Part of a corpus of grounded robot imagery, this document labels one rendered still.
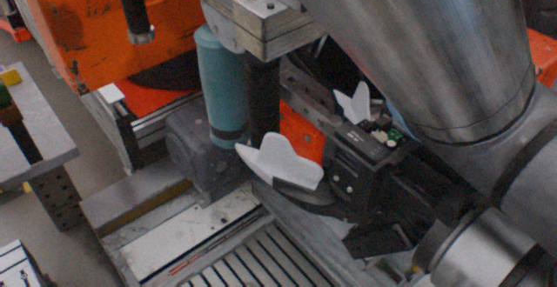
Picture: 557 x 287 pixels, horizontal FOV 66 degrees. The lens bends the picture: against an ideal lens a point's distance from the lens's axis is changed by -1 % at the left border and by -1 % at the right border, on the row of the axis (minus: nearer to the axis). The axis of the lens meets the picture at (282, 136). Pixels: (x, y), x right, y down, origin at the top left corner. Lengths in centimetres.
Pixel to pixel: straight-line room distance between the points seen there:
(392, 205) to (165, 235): 100
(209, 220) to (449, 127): 112
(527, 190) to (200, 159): 87
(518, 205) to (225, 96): 63
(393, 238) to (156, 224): 102
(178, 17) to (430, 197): 84
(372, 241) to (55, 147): 82
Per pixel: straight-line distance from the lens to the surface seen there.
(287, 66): 90
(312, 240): 116
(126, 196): 136
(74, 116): 190
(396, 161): 34
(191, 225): 131
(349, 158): 36
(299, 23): 43
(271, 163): 40
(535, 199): 27
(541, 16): 59
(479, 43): 18
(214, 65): 78
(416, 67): 18
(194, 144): 106
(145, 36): 76
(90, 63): 104
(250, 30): 42
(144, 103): 141
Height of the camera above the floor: 114
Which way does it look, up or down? 45 degrees down
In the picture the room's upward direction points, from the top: straight up
